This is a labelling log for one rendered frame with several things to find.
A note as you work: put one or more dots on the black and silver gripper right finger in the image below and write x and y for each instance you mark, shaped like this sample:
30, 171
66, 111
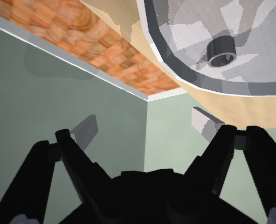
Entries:
188, 196

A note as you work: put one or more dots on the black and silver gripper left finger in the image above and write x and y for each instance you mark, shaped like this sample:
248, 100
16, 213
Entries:
25, 200

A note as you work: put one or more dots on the dark grey metal bushing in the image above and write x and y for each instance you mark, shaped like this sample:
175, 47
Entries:
218, 50

